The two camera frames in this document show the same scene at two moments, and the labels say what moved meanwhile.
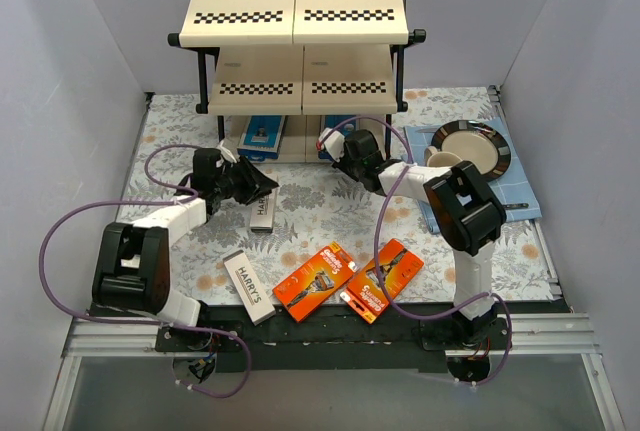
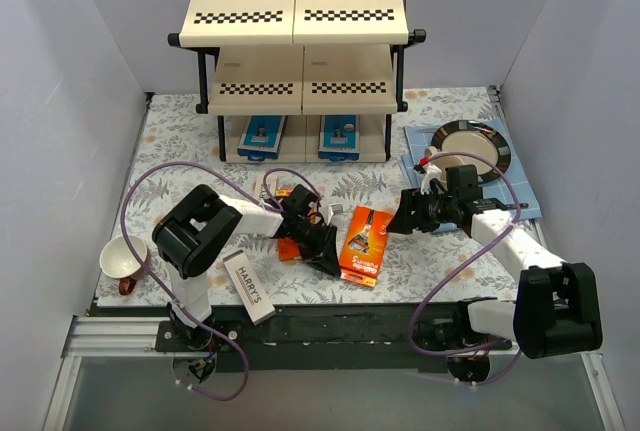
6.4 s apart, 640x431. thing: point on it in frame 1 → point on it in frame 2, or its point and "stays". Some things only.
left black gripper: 240,179 → 320,242
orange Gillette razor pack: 305,289 → 288,248
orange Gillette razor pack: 397,266 → 364,244
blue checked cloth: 510,185 stays
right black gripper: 343,160 → 417,209
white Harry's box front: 248,287 stays
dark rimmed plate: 478,143 stays
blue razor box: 261,137 stays
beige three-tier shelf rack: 292,53 stays
